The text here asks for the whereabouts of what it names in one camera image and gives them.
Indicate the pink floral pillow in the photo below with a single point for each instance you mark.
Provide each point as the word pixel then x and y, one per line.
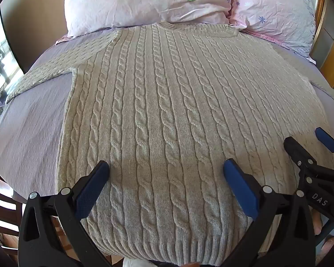
pixel 272 14

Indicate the wooden headboard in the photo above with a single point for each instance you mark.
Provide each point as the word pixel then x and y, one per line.
pixel 329 47

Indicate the person's right hand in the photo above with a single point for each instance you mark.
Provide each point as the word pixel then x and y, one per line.
pixel 318 224

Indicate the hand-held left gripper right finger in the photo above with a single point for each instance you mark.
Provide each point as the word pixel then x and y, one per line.
pixel 240 187

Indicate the white floral pillow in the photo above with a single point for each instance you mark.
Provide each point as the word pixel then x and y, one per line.
pixel 144 2

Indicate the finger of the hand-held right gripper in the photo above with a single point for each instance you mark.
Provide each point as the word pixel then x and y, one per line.
pixel 326 139
pixel 295 151

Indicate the window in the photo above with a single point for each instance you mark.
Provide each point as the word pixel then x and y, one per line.
pixel 1 61

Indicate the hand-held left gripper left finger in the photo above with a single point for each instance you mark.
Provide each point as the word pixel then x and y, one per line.
pixel 92 184

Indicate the dark wooden chair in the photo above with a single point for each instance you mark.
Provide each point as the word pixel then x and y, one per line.
pixel 2 208

